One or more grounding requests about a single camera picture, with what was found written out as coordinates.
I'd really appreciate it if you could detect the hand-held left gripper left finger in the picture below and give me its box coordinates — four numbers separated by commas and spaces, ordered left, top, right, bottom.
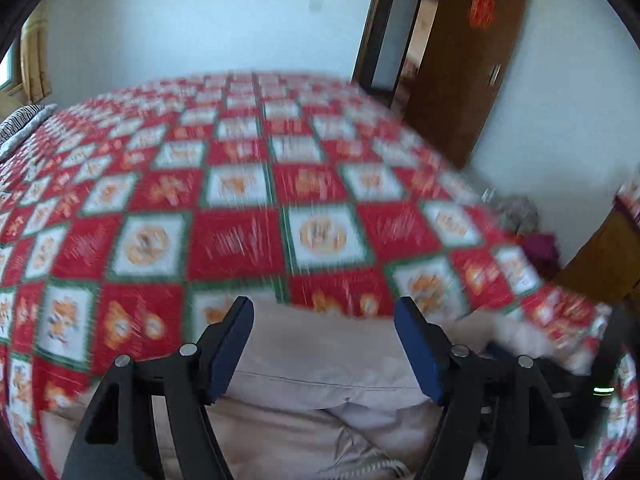
60, 296, 254, 480

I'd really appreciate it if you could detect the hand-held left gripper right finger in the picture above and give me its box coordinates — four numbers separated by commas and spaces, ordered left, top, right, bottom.
394, 296, 584, 480

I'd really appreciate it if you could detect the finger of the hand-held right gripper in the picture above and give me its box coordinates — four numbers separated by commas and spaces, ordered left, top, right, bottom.
481, 342, 521, 362

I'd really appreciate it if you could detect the beige padded jacket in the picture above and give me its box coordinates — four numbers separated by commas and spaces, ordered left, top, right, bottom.
40, 300, 506, 480

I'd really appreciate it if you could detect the brown wooden cabinet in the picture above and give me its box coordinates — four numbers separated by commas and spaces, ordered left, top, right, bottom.
552, 165, 640, 312

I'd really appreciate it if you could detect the maroon cloth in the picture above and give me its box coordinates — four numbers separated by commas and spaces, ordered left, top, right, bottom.
521, 232, 562, 282

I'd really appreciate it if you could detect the grey cloth pile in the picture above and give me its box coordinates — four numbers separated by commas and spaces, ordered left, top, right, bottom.
492, 194, 542, 237

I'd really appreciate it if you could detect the red checked printed blanket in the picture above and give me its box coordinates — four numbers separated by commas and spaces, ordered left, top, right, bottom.
0, 71, 640, 480

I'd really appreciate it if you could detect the brown wooden door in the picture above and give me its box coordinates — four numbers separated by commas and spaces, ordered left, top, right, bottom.
402, 0, 532, 169

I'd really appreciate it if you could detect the striped pillow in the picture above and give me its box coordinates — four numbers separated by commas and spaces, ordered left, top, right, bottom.
0, 104, 59, 159

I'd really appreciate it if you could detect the red paper door decoration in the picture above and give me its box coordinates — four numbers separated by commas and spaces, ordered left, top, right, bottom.
467, 0, 497, 29

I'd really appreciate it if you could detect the yellow curtain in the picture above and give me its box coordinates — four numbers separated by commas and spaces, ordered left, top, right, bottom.
19, 14, 53, 105

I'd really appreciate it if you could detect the window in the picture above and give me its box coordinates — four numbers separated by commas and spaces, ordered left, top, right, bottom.
0, 50, 22, 92

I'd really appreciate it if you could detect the dark door frame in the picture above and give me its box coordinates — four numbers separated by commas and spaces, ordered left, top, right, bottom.
350, 0, 447, 111

